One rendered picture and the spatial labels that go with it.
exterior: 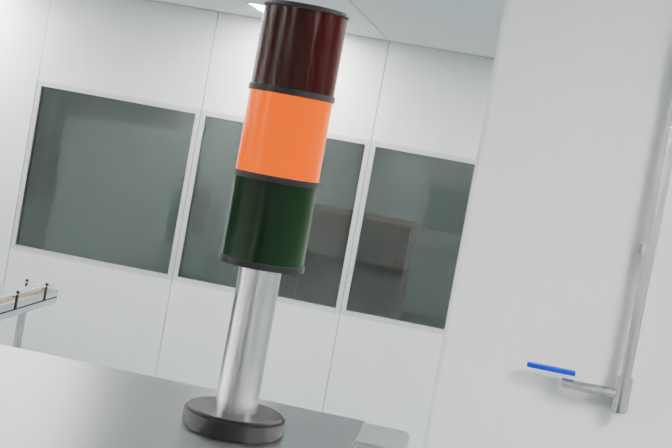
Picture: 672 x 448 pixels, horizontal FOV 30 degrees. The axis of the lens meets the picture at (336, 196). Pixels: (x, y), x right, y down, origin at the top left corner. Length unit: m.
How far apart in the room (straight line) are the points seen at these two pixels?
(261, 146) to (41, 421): 0.19
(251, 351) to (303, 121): 0.14
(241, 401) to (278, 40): 0.21
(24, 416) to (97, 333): 8.50
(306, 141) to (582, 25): 1.46
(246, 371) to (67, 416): 0.10
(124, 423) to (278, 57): 0.22
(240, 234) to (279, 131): 0.06
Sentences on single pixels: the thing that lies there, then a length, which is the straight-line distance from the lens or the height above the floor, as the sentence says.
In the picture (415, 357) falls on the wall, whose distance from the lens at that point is 8.78.
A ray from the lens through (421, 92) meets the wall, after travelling 8.68.
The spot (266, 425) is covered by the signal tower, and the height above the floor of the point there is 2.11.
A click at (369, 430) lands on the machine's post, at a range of 0.81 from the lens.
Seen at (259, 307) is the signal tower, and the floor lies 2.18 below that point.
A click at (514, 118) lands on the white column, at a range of 2.12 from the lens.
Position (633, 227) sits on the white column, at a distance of 2.13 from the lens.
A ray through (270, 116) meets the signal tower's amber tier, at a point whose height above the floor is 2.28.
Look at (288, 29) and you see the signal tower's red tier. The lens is 0.71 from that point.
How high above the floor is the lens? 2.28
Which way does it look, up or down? 3 degrees down
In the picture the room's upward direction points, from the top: 10 degrees clockwise
